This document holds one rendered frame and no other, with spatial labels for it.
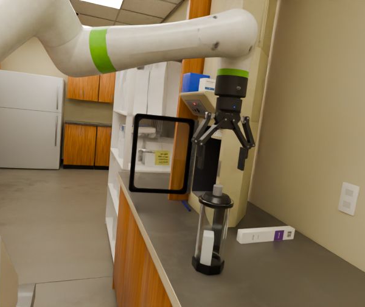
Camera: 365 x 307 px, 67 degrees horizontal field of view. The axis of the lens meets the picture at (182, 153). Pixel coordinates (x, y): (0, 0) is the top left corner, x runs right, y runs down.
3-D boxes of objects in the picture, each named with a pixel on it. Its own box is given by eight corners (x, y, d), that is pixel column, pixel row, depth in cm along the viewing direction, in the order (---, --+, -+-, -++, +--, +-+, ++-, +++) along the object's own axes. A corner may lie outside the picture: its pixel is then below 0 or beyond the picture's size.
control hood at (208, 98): (198, 115, 144) (199, 95, 142) (227, 119, 113) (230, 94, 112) (176, 112, 140) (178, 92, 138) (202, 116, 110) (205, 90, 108)
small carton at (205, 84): (207, 94, 124) (209, 80, 124) (213, 94, 120) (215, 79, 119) (198, 92, 122) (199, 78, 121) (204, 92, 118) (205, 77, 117)
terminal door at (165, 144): (186, 194, 148) (194, 119, 142) (128, 192, 141) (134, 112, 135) (186, 194, 149) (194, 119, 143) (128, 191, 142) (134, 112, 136)
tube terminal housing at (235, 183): (228, 202, 159) (247, 63, 148) (261, 226, 129) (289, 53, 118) (187, 202, 150) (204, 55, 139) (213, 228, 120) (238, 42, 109)
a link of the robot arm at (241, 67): (257, 33, 83) (220, 31, 85) (260, 19, 71) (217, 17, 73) (250, 81, 85) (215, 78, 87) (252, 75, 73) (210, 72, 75)
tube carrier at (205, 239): (215, 253, 96) (223, 193, 93) (230, 270, 86) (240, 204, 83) (186, 255, 93) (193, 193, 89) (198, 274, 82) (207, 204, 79)
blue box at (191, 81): (199, 95, 140) (202, 77, 139) (207, 95, 131) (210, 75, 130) (180, 92, 137) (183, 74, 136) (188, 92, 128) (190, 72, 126)
